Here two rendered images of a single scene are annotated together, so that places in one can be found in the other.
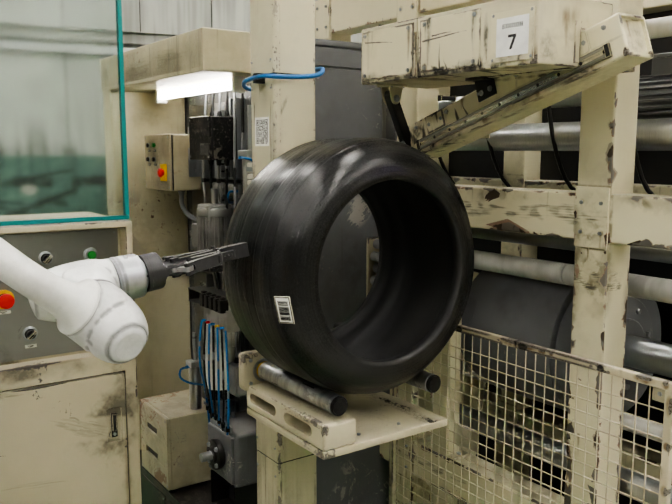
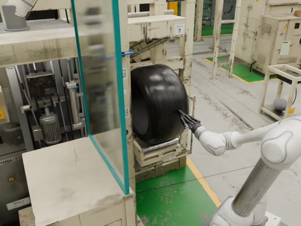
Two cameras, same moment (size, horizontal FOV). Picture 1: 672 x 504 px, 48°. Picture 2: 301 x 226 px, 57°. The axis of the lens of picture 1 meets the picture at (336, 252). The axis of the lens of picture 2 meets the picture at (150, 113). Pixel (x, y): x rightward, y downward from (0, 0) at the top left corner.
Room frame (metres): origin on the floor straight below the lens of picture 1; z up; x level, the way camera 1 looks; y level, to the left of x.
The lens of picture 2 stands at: (1.57, 1.91, 2.11)
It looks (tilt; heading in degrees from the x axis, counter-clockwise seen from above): 27 degrees down; 277
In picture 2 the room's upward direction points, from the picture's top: 1 degrees counter-clockwise
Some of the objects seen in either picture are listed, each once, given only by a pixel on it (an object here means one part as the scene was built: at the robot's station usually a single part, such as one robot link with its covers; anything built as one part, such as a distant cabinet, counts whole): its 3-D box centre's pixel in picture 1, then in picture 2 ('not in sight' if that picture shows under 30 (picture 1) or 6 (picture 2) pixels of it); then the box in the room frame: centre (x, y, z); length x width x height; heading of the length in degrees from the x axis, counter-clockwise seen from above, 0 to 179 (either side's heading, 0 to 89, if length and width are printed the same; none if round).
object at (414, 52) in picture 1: (473, 48); (146, 28); (1.88, -0.34, 1.71); 0.61 x 0.25 x 0.15; 35
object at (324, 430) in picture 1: (297, 411); (159, 152); (1.73, 0.09, 0.84); 0.36 x 0.09 x 0.06; 35
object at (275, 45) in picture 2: not in sight; (281, 45); (-0.52, -4.50, 0.62); 0.91 x 0.58 x 1.25; 24
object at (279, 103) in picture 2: not in sight; (284, 95); (0.03, -2.21, 0.40); 0.60 x 0.35 x 0.80; 114
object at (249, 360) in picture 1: (306, 359); (131, 142); (1.96, 0.08, 0.90); 0.40 x 0.03 x 0.10; 125
